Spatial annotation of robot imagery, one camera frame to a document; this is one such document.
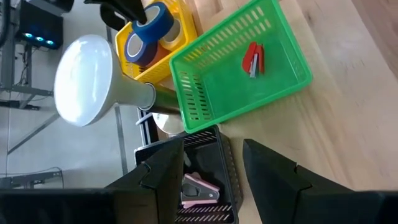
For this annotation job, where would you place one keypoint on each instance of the yellow plastic basket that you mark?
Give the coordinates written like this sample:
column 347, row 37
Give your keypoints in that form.
column 149, row 74

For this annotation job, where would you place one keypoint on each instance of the purple tape roll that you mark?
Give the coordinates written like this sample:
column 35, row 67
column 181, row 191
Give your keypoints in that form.
column 146, row 53

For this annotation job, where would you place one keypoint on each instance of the black plastic basket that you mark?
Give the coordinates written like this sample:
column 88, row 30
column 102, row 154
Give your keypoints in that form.
column 227, row 174

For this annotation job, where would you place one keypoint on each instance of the green plastic basket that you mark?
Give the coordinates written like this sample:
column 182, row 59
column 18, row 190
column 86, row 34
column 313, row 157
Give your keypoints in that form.
column 248, row 99

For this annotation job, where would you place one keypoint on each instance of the dark blue tape roll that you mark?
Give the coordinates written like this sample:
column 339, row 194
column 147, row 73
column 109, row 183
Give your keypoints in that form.
column 158, row 26

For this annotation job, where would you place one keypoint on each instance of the grey metal stand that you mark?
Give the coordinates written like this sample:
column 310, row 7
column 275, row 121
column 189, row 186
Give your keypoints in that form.
column 18, row 90

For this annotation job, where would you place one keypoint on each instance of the red mini stapler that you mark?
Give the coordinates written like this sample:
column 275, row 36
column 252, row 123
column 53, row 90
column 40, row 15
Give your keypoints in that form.
column 253, row 60

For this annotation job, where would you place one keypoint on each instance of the yellow tape roll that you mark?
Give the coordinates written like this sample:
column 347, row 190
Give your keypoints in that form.
column 172, row 44

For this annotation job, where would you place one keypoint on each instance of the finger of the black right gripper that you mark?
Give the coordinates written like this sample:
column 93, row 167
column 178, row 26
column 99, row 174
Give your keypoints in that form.
column 130, row 9
column 112, row 18

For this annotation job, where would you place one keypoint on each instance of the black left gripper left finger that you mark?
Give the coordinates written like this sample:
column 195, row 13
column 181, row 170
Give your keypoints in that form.
column 164, row 174

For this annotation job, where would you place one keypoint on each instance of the black box blue lights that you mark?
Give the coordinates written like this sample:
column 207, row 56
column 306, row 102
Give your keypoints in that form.
column 40, row 18

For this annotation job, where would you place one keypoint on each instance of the pale pink staple remover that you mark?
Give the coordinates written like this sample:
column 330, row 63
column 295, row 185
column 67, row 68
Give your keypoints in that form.
column 200, row 191

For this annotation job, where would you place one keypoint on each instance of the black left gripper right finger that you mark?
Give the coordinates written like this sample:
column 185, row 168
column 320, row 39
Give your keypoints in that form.
column 273, row 180

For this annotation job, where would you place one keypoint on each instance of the white dome table lamp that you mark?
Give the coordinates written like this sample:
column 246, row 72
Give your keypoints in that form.
column 84, row 77

